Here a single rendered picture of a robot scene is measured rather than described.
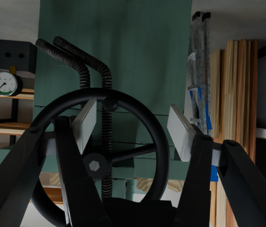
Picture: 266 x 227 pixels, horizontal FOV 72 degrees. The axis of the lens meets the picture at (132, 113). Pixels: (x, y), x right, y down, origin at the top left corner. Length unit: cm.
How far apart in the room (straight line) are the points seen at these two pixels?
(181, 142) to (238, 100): 172
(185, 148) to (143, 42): 44
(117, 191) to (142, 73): 32
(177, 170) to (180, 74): 28
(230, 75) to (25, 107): 294
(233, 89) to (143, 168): 146
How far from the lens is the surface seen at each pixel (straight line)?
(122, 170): 46
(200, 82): 135
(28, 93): 295
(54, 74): 58
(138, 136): 54
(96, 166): 35
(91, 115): 18
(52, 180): 61
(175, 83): 56
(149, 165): 56
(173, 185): 62
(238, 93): 189
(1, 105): 363
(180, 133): 17
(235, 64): 193
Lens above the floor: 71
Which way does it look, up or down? 1 degrees up
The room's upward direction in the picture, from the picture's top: 176 degrees counter-clockwise
